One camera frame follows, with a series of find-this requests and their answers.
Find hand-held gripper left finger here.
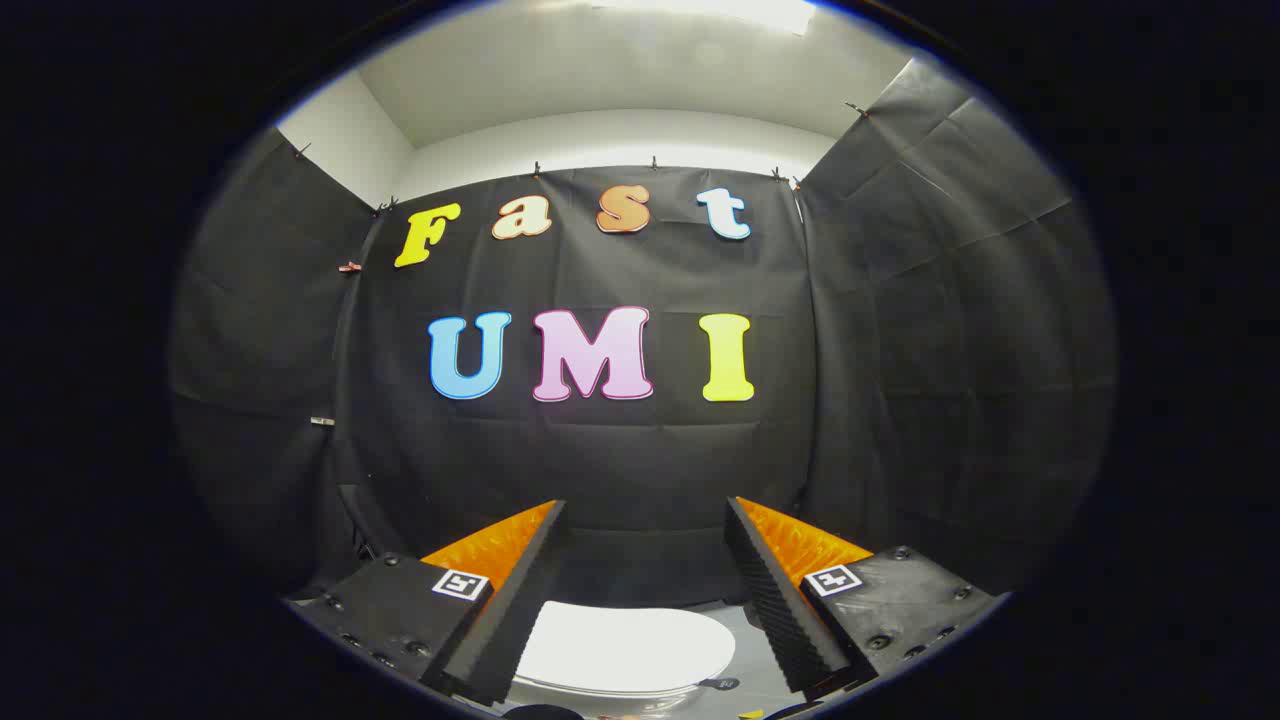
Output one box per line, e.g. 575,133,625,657
285,500,567,706

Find black backdrop cloth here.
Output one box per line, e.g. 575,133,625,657
168,55,1117,613

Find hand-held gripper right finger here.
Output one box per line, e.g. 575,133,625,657
725,497,1006,703

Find white toilet lid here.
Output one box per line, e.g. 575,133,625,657
514,600,737,697

